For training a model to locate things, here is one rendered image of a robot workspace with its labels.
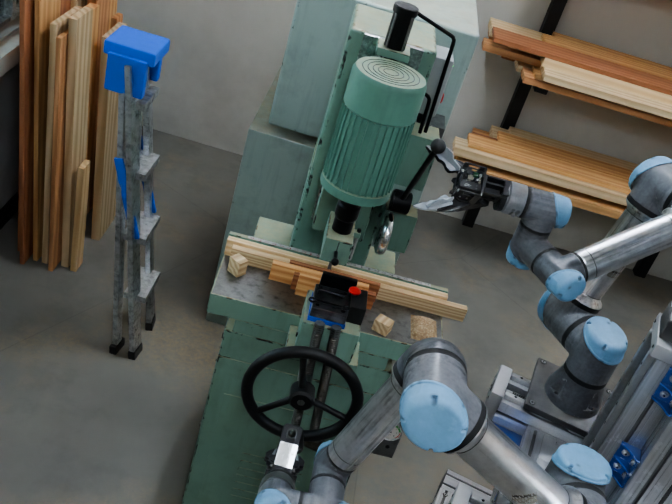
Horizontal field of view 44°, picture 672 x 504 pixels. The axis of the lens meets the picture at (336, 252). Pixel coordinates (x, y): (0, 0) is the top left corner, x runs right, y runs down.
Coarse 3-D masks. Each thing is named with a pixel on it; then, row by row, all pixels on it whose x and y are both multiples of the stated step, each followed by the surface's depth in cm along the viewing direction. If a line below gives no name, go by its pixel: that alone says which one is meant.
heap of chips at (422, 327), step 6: (414, 318) 216; (420, 318) 215; (426, 318) 216; (414, 324) 213; (420, 324) 213; (426, 324) 213; (432, 324) 214; (414, 330) 211; (420, 330) 211; (426, 330) 212; (432, 330) 212; (414, 336) 210; (420, 336) 210; (426, 336) 210; (432, 336) 211
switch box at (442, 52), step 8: (440, 48) 219; (448, 48) 220; (440, 56) 213; (440, 64) 213; (432, 72) 214; (440, 72) 214; (448, 72) 214; (432, 80) 216; (432, 88) 217; (424, 96) 218; (432, 96) 218; (440, 96) 218; (424, 104) 219
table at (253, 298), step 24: (216, 288) 206; (240, 288) 208; (264, 288) 211; (288, 288) 214; (216, 312) 207; (240, 312) 206; (264, 312) 206; (288, 312) 206; (384, 312) 216; (408, 312) 219; (288, 336) 203; (360, 336) 207; (408, 336) 210
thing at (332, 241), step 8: (328, 224) 212; (328, 232) 208; (352, 232) 211; (328, 240) 206; (336, 240) 206; (344, 240) 207; (352, 240) 208; (328, 248) 208; (336, 248) 208; (344, 248) 207; (352, 248) 209; (320, 256) 209; (328, 256) 209; (344, 256) 209; (344, 264) 210
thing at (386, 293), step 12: (240, 252) 215; (252, 252) 216; (252, 264) 217; (264, 264) 217; (384, 288) 218; (396, 288) 219; (384, 300) 220; (396, 300) 220; (408, 300) 219; (420, 300) 219; (432, 300) 219; (444, 300) 221; (432, 312) 221; (444, 312) 220; (456, 312) 220
